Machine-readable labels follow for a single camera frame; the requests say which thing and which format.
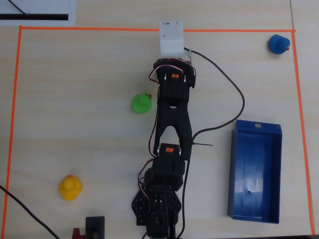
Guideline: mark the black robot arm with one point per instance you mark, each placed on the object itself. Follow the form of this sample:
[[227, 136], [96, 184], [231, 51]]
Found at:
[[173, 124]]

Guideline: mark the green rubber duck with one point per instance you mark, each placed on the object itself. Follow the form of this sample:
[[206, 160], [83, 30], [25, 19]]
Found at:
[[140, 104]]

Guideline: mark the blue rubber duck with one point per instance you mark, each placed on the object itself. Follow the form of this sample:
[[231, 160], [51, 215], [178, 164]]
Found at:
[[277, 44]]

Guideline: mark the blue plastic bin box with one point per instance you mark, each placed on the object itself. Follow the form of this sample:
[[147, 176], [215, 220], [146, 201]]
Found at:
[[256, 174]]

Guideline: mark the yellow rubber duck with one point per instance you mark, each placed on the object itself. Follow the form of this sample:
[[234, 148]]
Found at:
[[70, 188]]

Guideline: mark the black zip tie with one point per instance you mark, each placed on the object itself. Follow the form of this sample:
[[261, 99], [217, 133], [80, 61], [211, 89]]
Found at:
[[203, 144]]

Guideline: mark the orange tape strip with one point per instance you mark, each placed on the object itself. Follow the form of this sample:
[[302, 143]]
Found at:
[[12, 124], [302, 129], [99, 29]]

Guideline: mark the white paper with black bar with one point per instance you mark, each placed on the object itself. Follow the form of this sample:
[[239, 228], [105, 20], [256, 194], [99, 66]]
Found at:
[[37, 21]]

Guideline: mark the red clamp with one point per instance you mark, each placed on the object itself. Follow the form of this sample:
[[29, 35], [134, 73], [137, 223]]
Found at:
[[76, 234]]

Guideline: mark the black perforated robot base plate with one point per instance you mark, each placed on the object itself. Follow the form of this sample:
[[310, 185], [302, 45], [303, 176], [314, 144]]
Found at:
[[137, 206]]

